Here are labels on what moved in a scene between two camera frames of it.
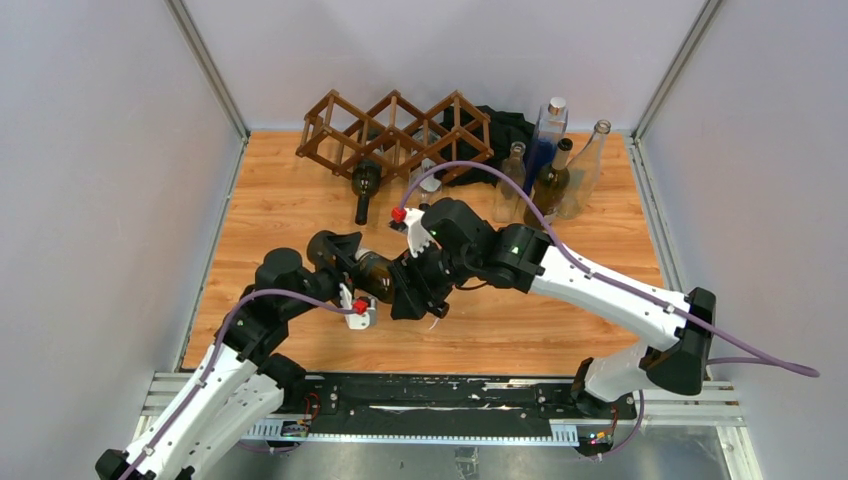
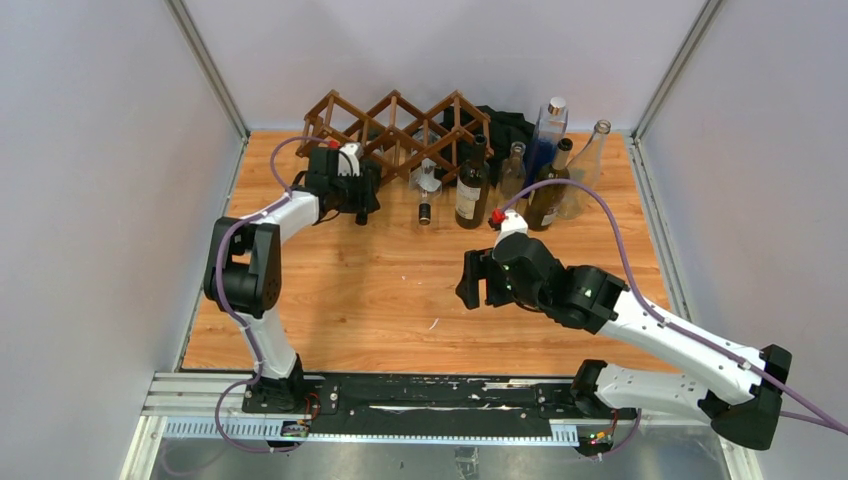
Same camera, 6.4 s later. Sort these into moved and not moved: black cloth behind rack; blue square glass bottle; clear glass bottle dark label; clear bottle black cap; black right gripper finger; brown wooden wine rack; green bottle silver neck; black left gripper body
Moved: black left gripper body; black right gripper finger
Not moved: clear bottle black cap; black cloth behind rack; blue square glass bottle; clear glass bottle dark label; green bottle silver neck; brown wooden wine rack
